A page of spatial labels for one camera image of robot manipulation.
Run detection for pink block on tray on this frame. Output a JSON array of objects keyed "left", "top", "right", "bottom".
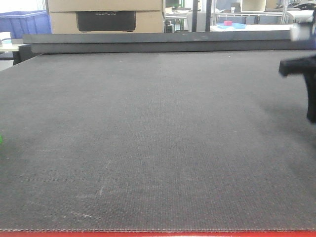
[{"left": 223, "top": 20, "right": 233, "bottom": 26}]

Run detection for dark grey conveyor back rail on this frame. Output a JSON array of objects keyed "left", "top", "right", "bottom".
[{"left": 23, "top": 31, "right": 316, "bottom": 54}]

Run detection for black conveyor belt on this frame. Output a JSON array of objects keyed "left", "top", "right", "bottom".
[{"left": 0, "top": 50, "right": 316, "bottom": 231}]

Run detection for cardboard box with black print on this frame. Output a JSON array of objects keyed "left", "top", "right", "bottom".
[{"left": 47, "top": 0, "right": 165, "bottom": 34}]

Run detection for blue plastic crate background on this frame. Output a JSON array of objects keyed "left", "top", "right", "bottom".
[{"left": 0, "top": 10, "right": 51, "bottom": 39}]

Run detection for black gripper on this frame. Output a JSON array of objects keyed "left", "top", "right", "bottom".
[{"left": 279, "top": 55, "right": 316, "bottom": 123}]

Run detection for metal shelving rack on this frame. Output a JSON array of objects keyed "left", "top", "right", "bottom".
[{"left": 212, "top": 0, "right": 289, "bottom": 25}]

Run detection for red conveyor frame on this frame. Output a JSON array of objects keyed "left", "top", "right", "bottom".
[{"left": 0, "top": 231, "right": 316, "bottom": 237}]

